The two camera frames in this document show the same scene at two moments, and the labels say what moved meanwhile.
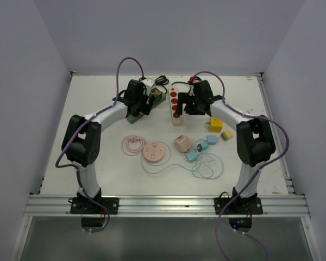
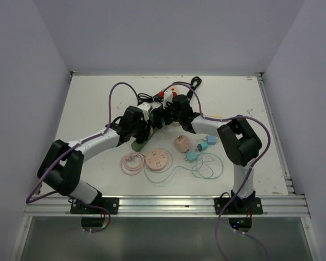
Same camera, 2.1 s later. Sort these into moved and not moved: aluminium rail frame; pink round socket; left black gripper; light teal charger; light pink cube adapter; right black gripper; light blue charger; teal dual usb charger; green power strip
Moved: pink round socket; right black gripper; left black gripper; green power strip
Not moved: light pink cube adapter; aluminium rail frame; teal dual usb charger; light teal charger; light blue charger
